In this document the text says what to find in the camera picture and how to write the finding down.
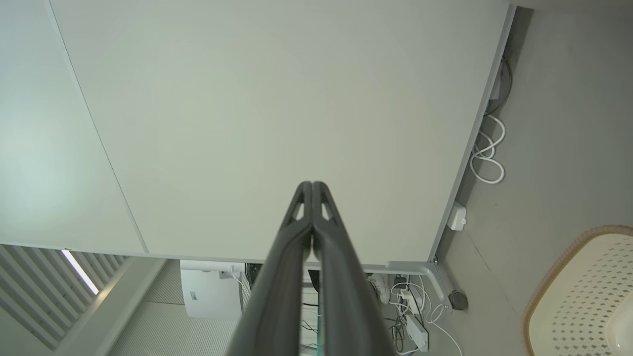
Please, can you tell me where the looped white cable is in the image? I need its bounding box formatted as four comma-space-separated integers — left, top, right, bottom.
469, 115, 506, 185

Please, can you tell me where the beige perforated laundry basket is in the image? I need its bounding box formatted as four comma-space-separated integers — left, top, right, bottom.
523, 225, 633, 356

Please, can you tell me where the white power strip with cables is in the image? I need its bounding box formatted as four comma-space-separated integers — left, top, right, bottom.
388, 274, 463, 356

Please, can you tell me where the thin black floor cable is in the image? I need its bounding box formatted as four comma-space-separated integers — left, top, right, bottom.
487, 42, 513, 117

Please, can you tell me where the white power adapter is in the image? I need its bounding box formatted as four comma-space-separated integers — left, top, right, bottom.
446, 202, 467, 231

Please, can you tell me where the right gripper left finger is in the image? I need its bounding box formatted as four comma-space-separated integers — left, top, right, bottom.
225, 181, 313, 356

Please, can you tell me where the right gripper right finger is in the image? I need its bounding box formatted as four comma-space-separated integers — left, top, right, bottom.
313, 181, 396, 356

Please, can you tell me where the ceiling light strip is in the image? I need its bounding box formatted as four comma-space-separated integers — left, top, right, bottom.
60, 250, 99, 296

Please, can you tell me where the white box appliance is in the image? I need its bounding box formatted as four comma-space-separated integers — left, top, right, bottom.
180, 260, 246, 319

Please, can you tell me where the white sneaker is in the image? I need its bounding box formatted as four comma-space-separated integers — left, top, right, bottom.
368, 273, 394, 305

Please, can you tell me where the white partition panel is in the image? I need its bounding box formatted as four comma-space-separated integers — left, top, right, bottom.
0, 0, 149, 256
48, 0, 517, 310

